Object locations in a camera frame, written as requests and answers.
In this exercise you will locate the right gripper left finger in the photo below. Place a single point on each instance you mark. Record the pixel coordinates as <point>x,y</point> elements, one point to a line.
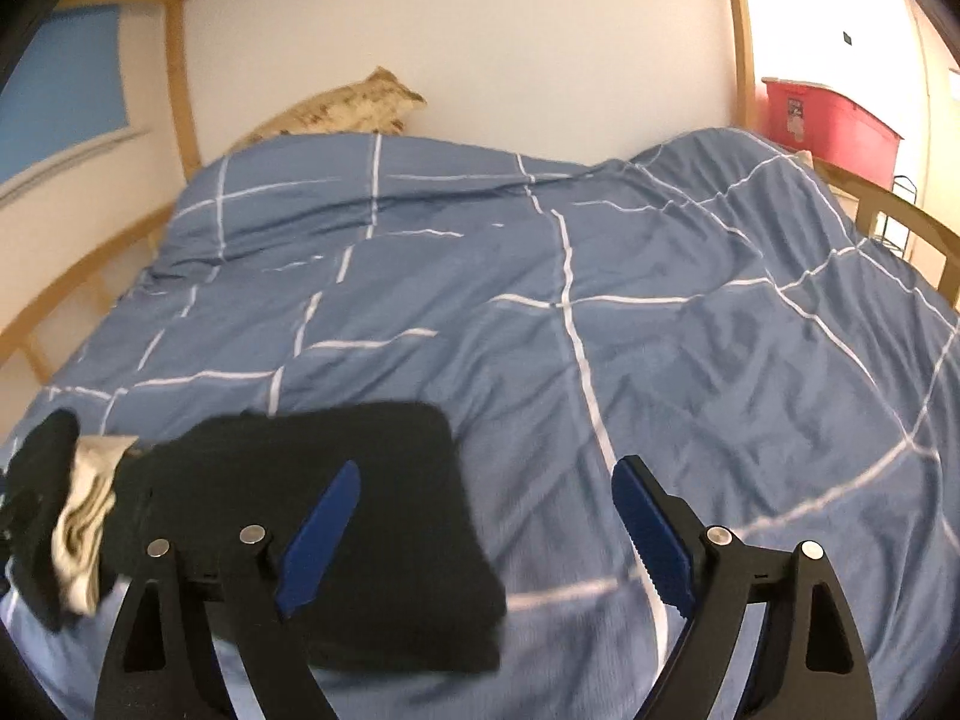
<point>161,660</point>

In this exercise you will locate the blue checked duvet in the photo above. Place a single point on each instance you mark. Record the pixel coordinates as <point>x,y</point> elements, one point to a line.
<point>706,306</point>

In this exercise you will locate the wooden bunk bed frame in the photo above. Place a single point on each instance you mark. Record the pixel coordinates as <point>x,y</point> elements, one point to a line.
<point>571,79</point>

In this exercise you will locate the patterned beige pillow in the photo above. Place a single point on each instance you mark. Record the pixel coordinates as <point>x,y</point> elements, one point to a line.
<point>378,104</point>

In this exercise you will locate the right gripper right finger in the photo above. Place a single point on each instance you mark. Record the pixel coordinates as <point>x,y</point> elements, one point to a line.
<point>809,661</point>

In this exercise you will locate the red storage bin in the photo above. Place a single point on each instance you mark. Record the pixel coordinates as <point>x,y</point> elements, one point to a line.
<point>832,127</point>

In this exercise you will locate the black pants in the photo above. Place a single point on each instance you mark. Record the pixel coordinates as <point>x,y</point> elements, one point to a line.
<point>377,563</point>

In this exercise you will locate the blue window blind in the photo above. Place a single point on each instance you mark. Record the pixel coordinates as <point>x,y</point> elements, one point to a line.
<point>66,89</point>

